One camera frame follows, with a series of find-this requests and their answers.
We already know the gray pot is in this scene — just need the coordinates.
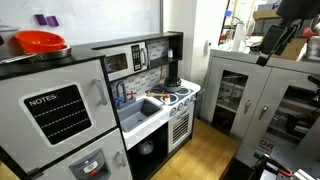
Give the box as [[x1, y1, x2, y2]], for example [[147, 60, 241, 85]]
[[162, 83, 183, 94]]

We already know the black pot lid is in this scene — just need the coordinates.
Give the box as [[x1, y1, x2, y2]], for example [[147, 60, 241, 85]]
[[164, 76, 183, 88]]

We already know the wooden spatula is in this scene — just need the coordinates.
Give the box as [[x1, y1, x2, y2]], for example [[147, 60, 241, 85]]
[[145, 91, 166, 99]]

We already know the gray toy sink basin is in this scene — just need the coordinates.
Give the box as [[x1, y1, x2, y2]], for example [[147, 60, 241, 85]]
[[116, 97, 164, 134]]

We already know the toy play kitchen unit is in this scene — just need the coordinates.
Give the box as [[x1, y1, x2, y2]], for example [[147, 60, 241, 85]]
[[0, 30, 202, 180]]

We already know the toy microwave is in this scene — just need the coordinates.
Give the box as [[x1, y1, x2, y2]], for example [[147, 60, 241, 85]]
[[104, 41, 150, 82]]

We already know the gray toy faucet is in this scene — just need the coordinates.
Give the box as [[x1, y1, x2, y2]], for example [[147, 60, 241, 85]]
[[114, 80, 129, 105]]

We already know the white toy oven door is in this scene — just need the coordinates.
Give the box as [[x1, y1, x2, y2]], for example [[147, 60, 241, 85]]
[[167, 105, 195, 154]]

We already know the gray freezer door with dispenser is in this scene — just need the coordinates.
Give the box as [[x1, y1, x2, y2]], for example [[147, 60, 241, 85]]
[[32, 127, 134, 180]]

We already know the white paper towel roll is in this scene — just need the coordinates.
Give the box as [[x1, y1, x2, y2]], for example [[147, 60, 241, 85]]
[[231, 22, 248, 53]]

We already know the whiteboard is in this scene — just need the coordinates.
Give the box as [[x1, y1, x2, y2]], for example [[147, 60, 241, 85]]
[[0, 0, 165, 47]]

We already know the gray storage cabinet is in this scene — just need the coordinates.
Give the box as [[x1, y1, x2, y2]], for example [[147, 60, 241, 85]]
[[200, 47, 320, 168]]

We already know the black tablet on stand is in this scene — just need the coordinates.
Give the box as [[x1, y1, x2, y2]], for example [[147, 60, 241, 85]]
[[255, 23, 301, 67]]

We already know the purple magnet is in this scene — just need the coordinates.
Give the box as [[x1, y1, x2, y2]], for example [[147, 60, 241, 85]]
[[45, 15, 60, 28], [34, 13, 49, 27]]

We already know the orange plastic bowl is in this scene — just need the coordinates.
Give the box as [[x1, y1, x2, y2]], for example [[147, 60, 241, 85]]
[[13, 29, 67, 55]]

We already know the black and red tool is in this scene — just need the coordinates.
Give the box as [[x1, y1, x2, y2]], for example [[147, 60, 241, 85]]
[[252, 152, 320, 180]]

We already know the small cardboard box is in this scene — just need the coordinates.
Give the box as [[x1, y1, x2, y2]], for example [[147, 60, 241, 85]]
[[281, 36, 309, 61]]

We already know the gray fridge door with notes board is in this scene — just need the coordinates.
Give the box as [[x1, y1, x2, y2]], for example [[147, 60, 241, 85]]
[[0, 58, 118, 175]]

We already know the silver metal container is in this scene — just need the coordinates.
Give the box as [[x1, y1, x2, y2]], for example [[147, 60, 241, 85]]
[[305, 34, 320, 63]]

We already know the white wall thermostat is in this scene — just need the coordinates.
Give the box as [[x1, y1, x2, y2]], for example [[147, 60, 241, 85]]
[[204, 39, 214, 55]]

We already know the metal pan with black handle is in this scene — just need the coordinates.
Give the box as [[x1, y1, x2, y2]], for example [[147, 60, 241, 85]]
[[0, 44, 73, 65]]

